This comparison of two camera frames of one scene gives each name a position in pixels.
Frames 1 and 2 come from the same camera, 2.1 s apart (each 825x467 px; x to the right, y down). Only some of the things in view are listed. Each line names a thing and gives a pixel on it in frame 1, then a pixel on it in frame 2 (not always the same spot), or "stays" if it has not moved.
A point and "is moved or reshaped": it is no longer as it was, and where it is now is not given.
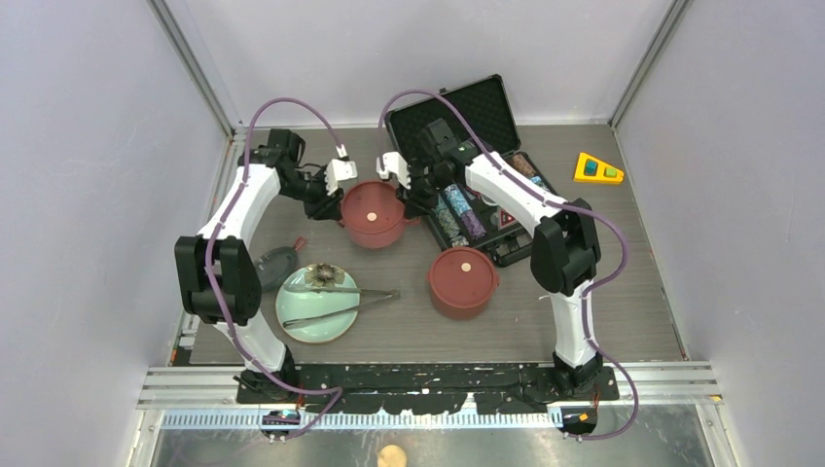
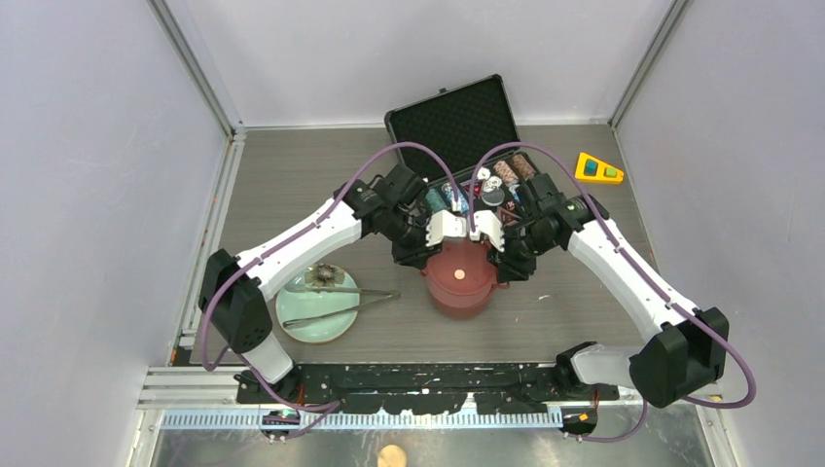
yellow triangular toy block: x=594 y=170 stays
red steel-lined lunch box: x=462 y=281 stays
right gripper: x=415 y=205 -> x=507 y=266
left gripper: x=329 y=206 -> x=417 y=256
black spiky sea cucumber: x=324 y=273 stays
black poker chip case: x=462 y=216 stays
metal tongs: x=389 y=294 stays
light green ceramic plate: x=295 y=305 stays
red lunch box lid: x=372 y=207 is moved or reshaped
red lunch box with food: x=374 y=212 is moved or reshaped
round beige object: x=391 y=455 stays
